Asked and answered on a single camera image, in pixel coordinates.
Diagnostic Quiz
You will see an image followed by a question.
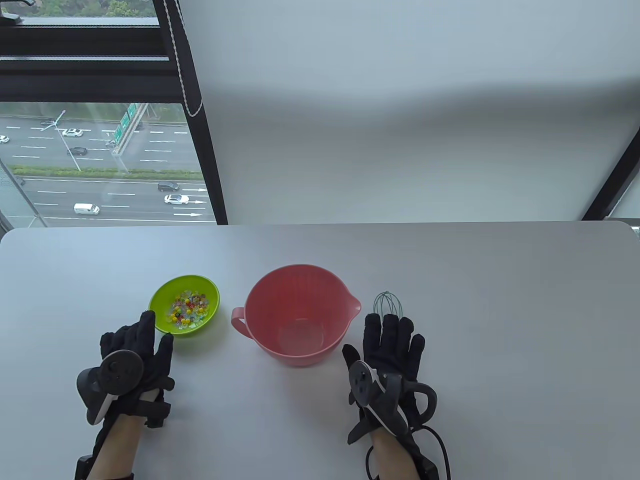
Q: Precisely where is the person's left hand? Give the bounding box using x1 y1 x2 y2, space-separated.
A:
99 310 176 427

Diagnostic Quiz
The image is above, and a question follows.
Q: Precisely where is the person's right hand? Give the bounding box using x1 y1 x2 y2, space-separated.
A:
342 313 427 446

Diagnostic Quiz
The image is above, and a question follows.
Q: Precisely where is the wire whisk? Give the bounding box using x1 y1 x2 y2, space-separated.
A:
373 291 403 321

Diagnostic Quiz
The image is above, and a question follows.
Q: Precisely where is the small green plastic bowl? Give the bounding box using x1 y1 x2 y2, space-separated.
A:
148 274 221 337

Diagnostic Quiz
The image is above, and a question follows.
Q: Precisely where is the pile of colourful plastic decorations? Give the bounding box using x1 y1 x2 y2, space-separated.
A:
168 291 208 328

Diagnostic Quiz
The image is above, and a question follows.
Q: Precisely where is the pink plastic salad bowl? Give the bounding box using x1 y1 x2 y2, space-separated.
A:
231 265 362 368

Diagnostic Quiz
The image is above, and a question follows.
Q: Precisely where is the person's right forearm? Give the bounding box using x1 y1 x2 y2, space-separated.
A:
370 427 426 480

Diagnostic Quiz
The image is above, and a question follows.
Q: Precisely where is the person's left forearm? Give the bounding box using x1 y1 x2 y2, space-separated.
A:
92 412 146 480

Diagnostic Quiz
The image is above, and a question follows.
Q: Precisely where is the black and white left controller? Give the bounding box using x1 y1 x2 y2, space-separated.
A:
76 350 145 426

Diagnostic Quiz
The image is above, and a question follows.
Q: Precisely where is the black and white controller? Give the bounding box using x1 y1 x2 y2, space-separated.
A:
347 360 439 434
76 350 145 426

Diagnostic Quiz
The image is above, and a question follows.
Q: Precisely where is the black and white right controller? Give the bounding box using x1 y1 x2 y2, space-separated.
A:
347 360 439 434

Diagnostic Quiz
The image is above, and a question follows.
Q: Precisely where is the black glove sensor clamp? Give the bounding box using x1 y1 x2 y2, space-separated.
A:
139 390 172 429

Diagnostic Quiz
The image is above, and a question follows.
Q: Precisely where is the white roller blind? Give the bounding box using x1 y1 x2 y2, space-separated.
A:
172 0 640 226

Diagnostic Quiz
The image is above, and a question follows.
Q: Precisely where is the black cable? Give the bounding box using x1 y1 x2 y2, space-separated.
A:
365 425 451 480

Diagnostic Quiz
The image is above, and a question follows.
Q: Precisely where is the black right wrist camera strap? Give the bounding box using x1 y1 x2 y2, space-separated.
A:
415 450 444 480

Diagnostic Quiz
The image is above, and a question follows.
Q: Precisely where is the black wrist camera strap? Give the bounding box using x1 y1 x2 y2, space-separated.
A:
415 450 444 480
75 452 135 480

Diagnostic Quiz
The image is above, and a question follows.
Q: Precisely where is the black left wrist camera strap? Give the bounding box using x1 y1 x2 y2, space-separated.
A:
75 452 135 480

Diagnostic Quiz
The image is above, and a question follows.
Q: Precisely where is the black slanted window post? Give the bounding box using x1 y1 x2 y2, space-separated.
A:
582 150 640 221

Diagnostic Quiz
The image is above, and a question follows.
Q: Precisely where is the black window frame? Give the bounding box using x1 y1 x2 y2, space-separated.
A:
0 0 229 228

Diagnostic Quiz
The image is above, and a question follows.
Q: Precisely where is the white bead blind cord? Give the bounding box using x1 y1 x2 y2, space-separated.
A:
162 0 204 118

